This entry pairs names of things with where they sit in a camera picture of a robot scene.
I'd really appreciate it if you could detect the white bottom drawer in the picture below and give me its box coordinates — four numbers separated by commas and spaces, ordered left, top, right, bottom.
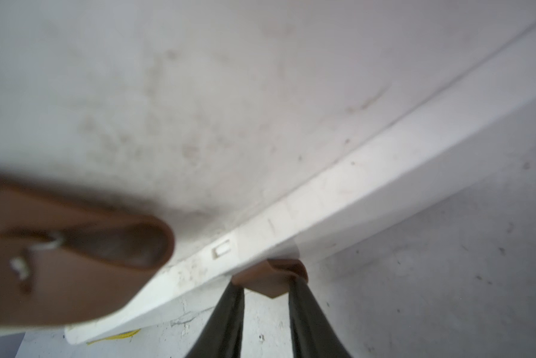
65, 22, 536, 345

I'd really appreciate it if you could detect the white three-drawer cabinet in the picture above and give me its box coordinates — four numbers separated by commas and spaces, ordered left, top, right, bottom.
0, 0, 536, 328

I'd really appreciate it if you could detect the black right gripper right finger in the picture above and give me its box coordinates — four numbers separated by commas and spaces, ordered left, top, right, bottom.
289, 277, 351, 358

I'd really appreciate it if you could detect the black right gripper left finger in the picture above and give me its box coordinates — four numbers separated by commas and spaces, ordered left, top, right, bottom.
186, 282, 245, 358

